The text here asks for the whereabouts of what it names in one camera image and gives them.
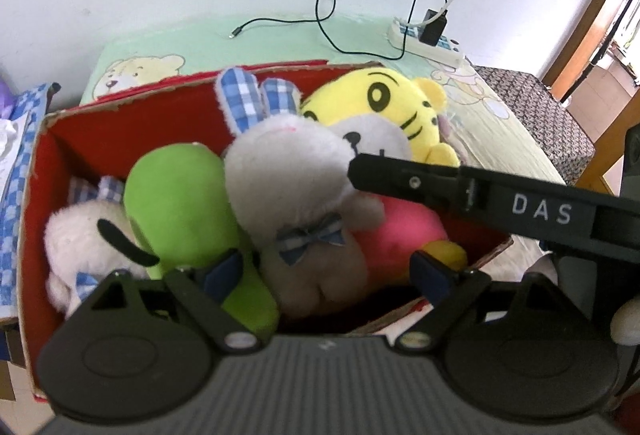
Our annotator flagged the green plush toy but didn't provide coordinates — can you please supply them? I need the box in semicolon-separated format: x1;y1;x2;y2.
97;142;281;336

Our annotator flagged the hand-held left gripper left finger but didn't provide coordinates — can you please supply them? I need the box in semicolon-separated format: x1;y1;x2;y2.
75;249;266;353

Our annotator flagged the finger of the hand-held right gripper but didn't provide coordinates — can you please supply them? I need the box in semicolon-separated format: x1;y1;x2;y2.
347;154;471;216

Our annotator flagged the white power strip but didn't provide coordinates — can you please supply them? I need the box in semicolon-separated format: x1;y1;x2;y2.
387;17;465;68

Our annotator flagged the black charger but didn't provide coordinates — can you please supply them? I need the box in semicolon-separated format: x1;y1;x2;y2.
419;8;449;46

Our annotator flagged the blue checkered cloth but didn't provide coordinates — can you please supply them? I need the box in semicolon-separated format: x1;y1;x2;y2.
0;82;61;321

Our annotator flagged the black cable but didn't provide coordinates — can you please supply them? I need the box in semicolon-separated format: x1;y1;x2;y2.
229;0;448;60

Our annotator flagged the wooden door frame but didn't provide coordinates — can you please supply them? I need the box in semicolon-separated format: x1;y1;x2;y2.
542;0;640;103

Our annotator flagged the purple packet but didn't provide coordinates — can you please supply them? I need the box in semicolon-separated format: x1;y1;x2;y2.
0;75;21;120

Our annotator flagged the red cardboard box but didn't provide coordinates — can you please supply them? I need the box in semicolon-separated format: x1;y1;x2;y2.
19;60;515;403

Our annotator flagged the yellow tiger plush pink shirt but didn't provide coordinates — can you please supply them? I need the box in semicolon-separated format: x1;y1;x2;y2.
299;67;469;288

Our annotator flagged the brown patterned upholstered seat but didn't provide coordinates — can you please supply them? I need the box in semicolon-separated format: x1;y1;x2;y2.
472;65;597;188

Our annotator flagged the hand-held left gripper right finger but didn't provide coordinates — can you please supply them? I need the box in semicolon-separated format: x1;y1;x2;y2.
397;251;588;353

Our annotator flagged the white plush rabbit checkered bow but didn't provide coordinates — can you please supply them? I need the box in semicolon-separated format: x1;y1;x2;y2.
44;175;151;316
215;67;386;320

